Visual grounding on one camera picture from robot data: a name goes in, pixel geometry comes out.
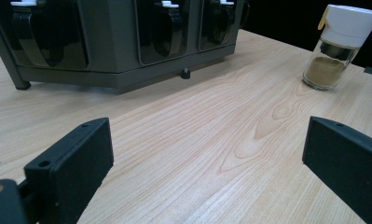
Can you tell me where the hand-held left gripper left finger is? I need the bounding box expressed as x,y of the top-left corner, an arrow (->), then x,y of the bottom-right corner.
23,117 -> 115,224

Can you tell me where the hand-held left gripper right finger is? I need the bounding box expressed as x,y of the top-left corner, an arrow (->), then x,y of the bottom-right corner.
301,116 -> 372,224

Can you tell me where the white-lidded glass spice jar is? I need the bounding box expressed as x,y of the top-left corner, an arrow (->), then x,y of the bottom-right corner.
302,4 -> 372,91

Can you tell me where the dark seasoning box drawer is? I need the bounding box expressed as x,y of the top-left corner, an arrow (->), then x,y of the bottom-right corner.
0,0 -> 89,70
199,0 -> 245,51
135,0 -> 189,65

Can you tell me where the black drawer cabinet machine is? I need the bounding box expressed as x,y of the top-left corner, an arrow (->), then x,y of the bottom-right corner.
0,0 -> 247,94

